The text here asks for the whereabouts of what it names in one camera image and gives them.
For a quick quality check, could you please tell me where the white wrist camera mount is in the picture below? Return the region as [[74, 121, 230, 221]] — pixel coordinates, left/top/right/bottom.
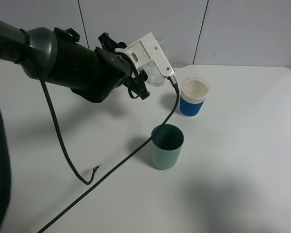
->
[[115, 33, 175, 79]]

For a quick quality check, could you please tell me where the blue white paper cup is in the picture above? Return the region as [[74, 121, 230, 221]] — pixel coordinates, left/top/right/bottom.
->
[[179, 77, 210, 117]]

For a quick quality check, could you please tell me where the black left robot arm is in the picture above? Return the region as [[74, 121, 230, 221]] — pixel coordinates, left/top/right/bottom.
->
[[0, 21, 150, 103]]

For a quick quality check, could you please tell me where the tall clear glass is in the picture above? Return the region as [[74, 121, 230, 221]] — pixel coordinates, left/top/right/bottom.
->
[[141, 36, 166, 87]]

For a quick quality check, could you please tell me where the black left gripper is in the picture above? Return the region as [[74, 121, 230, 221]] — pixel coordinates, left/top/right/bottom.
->
[[71, 33, 150, 103]]

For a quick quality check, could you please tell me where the teal green cup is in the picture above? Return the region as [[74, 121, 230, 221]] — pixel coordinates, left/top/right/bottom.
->
[[151, 124, 184, 170]]

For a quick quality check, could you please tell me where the black braided camera cable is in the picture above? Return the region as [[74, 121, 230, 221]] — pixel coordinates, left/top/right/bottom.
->
[[36, 75, 180, 233]]

